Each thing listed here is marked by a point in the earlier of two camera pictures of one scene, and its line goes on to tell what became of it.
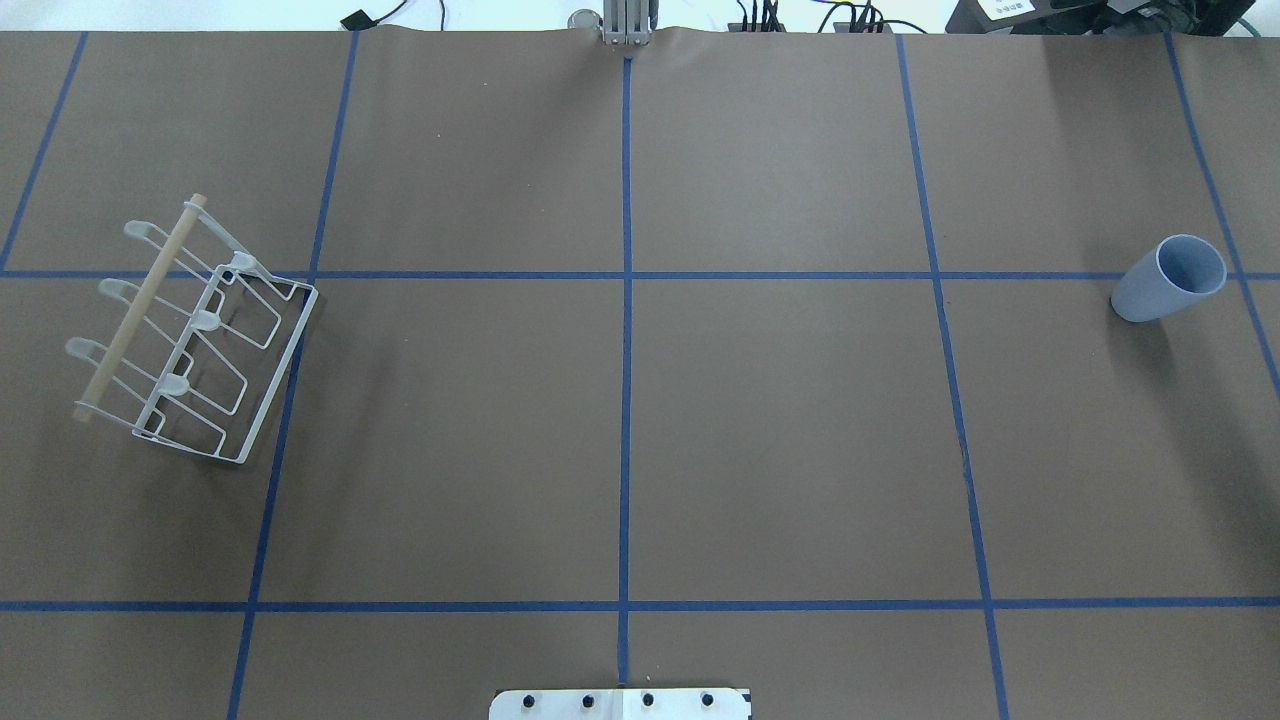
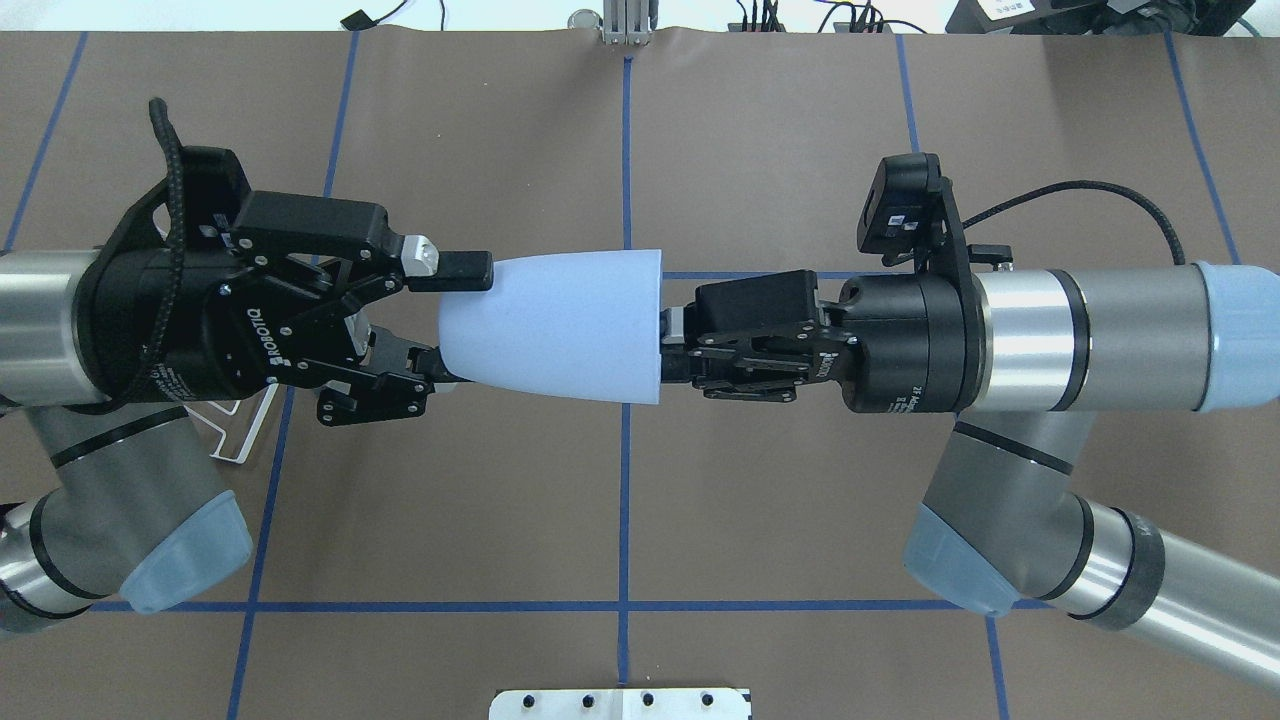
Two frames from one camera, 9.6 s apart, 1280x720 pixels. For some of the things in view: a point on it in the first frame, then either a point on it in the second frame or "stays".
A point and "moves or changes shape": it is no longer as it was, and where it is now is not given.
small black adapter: (357, 21) stays
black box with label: (1026, 17) stays
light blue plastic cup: (1181, 270) moves or changes shape
